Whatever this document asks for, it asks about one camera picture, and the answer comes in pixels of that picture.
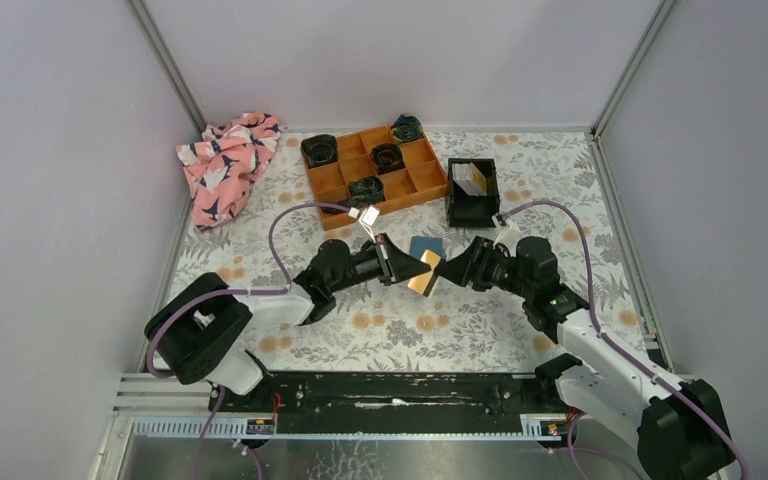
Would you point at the aluminium front rail frame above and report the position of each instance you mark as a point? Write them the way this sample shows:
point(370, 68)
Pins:
point(162, 407)

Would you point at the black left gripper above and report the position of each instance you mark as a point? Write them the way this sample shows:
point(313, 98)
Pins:
point(393, 264)

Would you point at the stack of cards in box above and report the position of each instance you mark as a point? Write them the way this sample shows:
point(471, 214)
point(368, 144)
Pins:
point(469, 178)

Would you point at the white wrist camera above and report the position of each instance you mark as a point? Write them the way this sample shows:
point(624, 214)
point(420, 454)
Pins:
point(508, 232)
point(366, 219)

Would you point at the pink patterned cloth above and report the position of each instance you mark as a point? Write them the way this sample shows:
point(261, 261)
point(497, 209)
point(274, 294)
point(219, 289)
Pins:
point(222, 167)

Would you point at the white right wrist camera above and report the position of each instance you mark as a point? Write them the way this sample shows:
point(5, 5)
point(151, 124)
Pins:
point(508, 232)

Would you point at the floral table mat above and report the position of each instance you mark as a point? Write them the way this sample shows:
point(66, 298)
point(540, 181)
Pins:
point(548, 177)

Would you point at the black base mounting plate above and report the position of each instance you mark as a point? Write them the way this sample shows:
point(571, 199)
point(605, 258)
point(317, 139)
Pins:
point(396, 403)

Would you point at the rolled green tie top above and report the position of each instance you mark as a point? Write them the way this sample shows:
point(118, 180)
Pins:
point(406, 128)

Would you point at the rolled green tie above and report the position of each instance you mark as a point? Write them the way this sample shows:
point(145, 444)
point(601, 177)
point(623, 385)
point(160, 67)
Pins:
point(364, 192)
point(406, 128)

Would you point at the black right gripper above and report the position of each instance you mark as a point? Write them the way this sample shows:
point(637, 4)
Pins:
point(469, 267)

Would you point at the rolled green tie front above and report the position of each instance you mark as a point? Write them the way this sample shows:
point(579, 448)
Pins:
point(364, 192)

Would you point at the rolled dark tie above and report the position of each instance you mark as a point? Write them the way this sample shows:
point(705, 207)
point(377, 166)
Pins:
point(319, 150)
point(387, 158)

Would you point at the blue leather card holder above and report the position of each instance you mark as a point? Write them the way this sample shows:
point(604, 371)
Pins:
point(419, 245)

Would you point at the rolled dark tie far left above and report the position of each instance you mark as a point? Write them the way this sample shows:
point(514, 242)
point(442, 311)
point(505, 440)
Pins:
point(319, 150)

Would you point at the wooden compartment tray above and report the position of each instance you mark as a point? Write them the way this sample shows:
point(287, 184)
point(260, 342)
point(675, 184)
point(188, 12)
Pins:
point(420, 181)

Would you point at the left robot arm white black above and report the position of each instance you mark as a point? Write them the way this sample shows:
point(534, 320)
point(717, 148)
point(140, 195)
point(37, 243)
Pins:
point(196, 334)

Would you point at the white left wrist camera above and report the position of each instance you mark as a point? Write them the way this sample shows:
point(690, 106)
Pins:
point(366, 219)

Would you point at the rolled dark tie centre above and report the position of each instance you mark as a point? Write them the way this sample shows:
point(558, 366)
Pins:
point(387, 158)

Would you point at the black card box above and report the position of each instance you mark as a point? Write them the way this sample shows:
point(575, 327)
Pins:
point(473, 197)

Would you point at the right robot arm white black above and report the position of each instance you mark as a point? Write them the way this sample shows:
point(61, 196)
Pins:
point(676, 427)

